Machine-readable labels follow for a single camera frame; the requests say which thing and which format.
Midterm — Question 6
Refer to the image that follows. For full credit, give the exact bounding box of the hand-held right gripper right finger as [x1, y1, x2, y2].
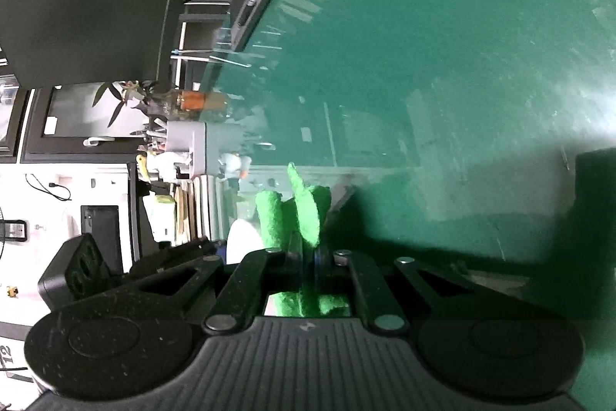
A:
[311, 248, 569, 332]

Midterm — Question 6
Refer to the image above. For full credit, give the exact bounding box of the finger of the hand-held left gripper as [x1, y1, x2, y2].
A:
[129, 237, 228, 278]

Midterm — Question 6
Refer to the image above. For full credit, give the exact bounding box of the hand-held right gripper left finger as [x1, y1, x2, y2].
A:
[96, 233, 307, 336]

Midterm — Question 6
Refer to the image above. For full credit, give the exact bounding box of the white round plate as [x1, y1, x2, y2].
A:
[225, 218, 266, 265]

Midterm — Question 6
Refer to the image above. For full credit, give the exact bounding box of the green cleaning cloth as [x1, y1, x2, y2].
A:
[254, 161, 351, 318]

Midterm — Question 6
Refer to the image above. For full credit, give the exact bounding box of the round wooden coaster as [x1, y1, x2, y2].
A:
[175, 181, 192, 247]

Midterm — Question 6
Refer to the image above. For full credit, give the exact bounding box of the green tissue pack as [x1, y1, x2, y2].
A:
[143, 193, 177, 244]

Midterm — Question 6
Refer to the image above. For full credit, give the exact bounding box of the stack of books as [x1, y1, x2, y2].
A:
[189, 173, 235, 247]

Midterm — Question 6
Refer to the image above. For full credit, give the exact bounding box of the white pill bottle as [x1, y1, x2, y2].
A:
[146, 150, 194, 179]

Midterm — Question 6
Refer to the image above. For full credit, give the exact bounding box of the grey desk organizer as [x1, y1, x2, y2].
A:
[165, 121, 242, 179]

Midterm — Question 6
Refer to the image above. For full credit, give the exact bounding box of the amber glass jar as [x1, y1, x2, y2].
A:
[174, 89, 233, 114]

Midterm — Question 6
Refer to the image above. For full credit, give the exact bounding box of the potted plant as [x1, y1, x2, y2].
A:
[92, 79, 175, 125]

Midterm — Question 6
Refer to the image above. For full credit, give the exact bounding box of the glass door with handle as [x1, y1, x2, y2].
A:
[21, 81, 167, 162]

